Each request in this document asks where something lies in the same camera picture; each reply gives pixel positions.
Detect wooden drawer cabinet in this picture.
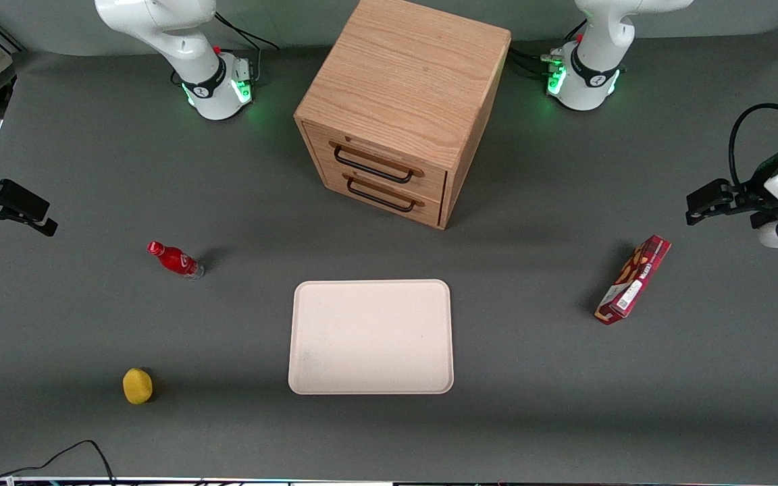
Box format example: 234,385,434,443
293,0,513,231

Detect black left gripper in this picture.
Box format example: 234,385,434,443
685,145,778,230

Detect wooden drawer front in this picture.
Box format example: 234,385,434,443
321,169,445,228
303,124,448,203

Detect red coke bottle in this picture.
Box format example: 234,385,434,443
147,241,205,280

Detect black cable looping onto table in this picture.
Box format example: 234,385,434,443
0,440,118,486

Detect black metal drawer handle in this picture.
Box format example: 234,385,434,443
346,177,419,213
333,144,415,184

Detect yellow toy mango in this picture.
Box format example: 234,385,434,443
122,367,154,406

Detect red cookie box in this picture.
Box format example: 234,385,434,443
594,234,673,326

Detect beige plastic tray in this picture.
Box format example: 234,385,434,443
288,279,455,396

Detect black left arm base cables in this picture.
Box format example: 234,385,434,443
507,37,569,80

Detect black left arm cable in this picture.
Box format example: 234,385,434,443
729,103,778,190

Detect black right arm base cable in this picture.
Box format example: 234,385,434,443
213,12,280,85

